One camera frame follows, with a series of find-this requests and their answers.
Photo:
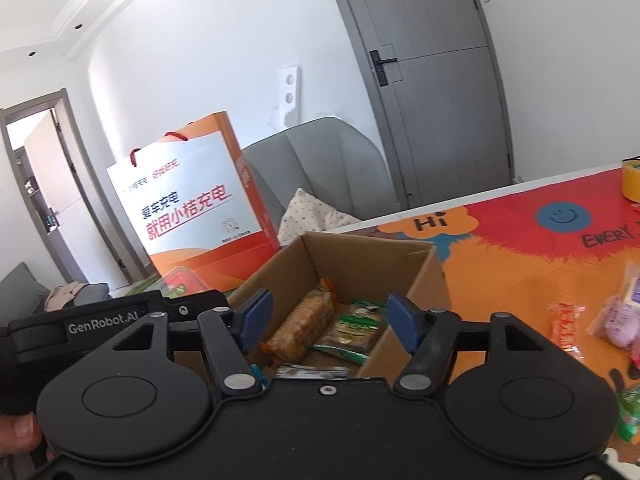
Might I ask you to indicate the yellow tape roll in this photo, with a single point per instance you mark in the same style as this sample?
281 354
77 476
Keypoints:
632 180

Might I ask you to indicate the grey door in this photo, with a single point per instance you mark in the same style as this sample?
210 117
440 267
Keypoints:
440 110

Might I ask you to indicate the orange and white paper bag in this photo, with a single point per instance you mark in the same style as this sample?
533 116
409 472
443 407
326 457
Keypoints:
190 210

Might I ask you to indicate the colourful cat printed table mat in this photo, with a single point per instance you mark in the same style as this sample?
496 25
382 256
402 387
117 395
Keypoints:
500 280

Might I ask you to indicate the beige open door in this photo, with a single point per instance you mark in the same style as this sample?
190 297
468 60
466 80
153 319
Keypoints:
55 175

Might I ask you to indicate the grey sofa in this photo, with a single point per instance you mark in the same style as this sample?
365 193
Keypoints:
20 285

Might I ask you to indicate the person's left hand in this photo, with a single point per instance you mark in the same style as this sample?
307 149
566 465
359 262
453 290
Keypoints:
20 432

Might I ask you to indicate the white dotted cushion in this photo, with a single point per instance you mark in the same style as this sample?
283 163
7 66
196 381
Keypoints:
310 215

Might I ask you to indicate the green edged rice cracker packet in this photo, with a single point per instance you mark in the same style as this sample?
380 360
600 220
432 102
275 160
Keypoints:
352 332

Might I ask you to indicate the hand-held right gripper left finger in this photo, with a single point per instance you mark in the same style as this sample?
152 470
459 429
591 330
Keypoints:
255 320

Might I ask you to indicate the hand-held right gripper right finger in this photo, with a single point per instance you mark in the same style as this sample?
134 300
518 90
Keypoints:
405 322

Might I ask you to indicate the small light purple bread packet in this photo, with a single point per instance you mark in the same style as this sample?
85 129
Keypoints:
617 320

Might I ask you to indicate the beige clothing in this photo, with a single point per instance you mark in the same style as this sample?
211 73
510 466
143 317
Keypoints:
65 296

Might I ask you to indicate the dark green snack packet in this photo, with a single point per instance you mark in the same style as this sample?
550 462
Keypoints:
629 412

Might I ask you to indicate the brown cardboard box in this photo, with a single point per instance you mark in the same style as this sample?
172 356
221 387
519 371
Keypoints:
425 290

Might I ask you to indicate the grey upholstered chair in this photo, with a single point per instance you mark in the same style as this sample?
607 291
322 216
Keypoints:
325 160

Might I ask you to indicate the clear cracker stack packet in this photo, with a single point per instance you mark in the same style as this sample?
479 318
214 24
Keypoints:
305 325

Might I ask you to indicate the white foam packing piece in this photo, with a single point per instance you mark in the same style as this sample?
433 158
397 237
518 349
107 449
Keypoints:
290 90

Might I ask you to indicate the red sausage packet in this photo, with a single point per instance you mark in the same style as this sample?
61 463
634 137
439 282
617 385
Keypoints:
567 332

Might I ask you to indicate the clear clamshell box with labels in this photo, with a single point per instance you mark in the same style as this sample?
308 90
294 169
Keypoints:
182 280

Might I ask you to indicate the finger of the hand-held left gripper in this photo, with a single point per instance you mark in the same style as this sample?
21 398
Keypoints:
200 301

